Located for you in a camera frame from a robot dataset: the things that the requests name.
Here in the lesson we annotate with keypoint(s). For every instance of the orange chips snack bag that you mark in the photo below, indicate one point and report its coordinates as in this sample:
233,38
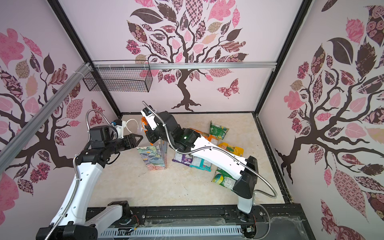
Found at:
145,124

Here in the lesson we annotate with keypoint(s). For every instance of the aluminium rail left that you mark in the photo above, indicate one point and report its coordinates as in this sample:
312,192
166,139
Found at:
11,150

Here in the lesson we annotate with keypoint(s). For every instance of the green white snack bag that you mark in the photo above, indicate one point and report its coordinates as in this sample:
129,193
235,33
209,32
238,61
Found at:
223,179

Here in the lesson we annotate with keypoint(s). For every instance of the yellow snack bag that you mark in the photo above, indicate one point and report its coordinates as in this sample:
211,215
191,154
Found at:
231,149

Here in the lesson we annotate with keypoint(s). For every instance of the floral paper bag white handles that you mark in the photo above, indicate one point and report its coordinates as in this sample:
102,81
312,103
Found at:
153,156

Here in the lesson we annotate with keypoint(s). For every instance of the white slotted cable duct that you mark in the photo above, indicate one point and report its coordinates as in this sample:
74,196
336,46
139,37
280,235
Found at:
164,232

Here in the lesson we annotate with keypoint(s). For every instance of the black wire basket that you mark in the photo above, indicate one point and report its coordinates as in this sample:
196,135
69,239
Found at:
120,76

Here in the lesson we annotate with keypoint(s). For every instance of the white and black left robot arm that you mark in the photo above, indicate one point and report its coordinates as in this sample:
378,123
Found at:
101,221

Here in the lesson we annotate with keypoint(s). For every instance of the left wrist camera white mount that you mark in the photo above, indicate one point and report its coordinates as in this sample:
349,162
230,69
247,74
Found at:
119,126

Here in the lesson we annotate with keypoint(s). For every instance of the orange white snack bag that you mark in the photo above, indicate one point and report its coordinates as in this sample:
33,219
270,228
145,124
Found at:
205,135
212,139

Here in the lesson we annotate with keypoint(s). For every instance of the black base frame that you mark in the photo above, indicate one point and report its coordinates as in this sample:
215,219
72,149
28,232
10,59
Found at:
265,222

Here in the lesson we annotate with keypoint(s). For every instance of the aluminium rail back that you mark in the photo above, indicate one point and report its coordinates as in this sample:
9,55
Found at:
190,66

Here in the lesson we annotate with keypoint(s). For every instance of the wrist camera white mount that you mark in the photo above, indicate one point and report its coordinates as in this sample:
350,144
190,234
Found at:
150,117
119,126

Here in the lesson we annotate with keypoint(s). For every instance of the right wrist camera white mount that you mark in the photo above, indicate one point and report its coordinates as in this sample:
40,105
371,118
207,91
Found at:
150,117

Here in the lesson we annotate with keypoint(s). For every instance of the teal snack bag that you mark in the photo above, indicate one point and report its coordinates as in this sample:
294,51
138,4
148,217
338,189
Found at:
201,164

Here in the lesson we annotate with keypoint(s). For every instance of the purple snack bag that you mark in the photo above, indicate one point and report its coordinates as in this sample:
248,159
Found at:
183,159

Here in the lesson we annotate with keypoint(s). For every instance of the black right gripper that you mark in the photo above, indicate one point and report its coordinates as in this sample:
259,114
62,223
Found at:
152,134

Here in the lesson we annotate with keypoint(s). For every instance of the green snack bag far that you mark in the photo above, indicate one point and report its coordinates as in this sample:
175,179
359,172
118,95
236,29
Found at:
218,131

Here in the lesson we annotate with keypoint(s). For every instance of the aluminium rail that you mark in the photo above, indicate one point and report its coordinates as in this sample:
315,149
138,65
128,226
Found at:
190,66
11,150

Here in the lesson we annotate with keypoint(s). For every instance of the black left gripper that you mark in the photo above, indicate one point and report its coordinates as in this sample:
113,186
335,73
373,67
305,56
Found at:
132,143

